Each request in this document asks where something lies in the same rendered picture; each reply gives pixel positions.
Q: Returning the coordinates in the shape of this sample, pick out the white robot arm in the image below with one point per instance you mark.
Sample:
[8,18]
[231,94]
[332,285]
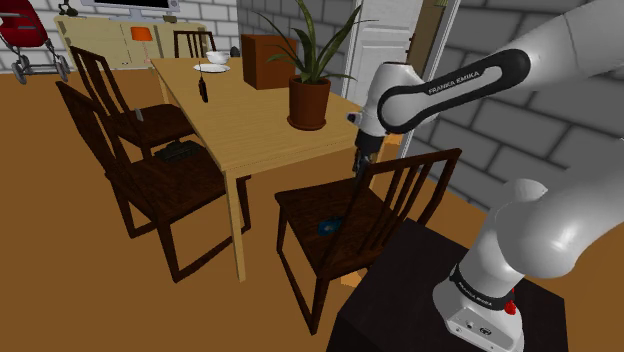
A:
[531,229]

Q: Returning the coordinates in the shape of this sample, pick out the light wooden dining table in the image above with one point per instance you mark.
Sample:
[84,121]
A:
[253,122]

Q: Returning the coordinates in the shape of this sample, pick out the small grey object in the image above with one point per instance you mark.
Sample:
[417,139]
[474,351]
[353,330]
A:
[139,115]

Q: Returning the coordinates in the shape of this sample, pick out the white plate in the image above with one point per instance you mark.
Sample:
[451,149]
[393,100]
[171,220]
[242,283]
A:
[211,68]

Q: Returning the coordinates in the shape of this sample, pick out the black kitchen tool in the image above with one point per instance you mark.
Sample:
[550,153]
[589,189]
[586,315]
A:
[203,90]

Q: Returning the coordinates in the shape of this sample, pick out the white door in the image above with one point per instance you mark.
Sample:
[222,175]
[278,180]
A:
[385,44]

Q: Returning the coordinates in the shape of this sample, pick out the dark wooden chair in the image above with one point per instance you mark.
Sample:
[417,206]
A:
[156,122]
[195,44]
[166,180]
[336,214]

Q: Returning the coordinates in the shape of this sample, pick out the potted plant in brown pot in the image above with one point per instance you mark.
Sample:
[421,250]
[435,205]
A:
[308,100]

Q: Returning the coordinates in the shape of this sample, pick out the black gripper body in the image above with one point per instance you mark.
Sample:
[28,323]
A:
[366,144]

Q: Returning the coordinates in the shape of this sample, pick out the beige sideboard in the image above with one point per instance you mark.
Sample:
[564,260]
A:
[107,44]

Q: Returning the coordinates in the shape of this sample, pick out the black flat object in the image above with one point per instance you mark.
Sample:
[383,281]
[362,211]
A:
[178,150]

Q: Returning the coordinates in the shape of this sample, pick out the red stroller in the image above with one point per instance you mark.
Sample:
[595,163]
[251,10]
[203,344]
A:
[27,34]

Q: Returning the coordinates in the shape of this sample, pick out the white bowl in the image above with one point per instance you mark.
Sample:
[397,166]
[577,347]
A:
[217,57]

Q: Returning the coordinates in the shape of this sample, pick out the brown wooden box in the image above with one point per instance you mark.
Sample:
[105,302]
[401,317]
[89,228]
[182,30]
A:
[263,61]

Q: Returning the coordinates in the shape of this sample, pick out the white framed television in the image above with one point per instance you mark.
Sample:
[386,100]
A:
[131,6]

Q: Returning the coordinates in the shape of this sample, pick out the blue round object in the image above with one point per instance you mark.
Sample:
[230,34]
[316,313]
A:
[329,226]

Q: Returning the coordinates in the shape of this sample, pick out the orange shade floor lamp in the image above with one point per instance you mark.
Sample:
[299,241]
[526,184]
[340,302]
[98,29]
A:
[142,35]

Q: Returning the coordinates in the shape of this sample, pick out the dark robot stand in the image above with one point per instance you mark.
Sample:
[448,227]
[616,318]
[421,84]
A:
[404,297]

